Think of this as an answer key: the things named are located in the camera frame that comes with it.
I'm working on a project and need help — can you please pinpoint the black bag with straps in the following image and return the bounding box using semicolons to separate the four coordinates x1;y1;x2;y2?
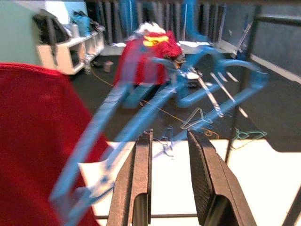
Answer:
32;8;71;66

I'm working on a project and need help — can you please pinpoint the blue plastic hanger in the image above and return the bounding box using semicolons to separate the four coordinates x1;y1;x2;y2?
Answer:
49;44;270;226

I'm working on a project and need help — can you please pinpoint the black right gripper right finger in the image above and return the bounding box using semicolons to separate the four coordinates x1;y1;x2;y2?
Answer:
187;129;257;226

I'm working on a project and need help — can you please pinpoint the pale wire hanger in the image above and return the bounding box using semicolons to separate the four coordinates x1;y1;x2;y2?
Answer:
180;107;210;130

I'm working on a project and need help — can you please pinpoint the dark red garment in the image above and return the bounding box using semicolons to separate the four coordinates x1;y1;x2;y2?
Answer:
0;62;113;226

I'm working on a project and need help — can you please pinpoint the green wire hanger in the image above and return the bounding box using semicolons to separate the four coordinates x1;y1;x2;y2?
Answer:
231;128;268;150

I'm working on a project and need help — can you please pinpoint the white cube shelf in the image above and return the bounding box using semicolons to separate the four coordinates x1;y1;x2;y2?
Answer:
35;30;105;75

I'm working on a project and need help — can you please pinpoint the thin orange cable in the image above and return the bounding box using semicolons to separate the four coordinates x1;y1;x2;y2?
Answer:
90;68;221;140

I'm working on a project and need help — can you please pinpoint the black metal clothes rack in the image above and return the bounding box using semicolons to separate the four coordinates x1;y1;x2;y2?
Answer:
95;4;301;226

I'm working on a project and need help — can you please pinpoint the bright blue bag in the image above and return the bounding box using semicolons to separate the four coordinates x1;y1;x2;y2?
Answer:
71;10;93;38

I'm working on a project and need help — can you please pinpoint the blue wire hanger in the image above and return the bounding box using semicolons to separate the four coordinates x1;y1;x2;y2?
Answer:
152;126;176;160

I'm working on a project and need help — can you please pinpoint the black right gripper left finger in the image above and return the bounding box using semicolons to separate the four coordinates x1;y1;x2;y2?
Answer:
107;129;154;226

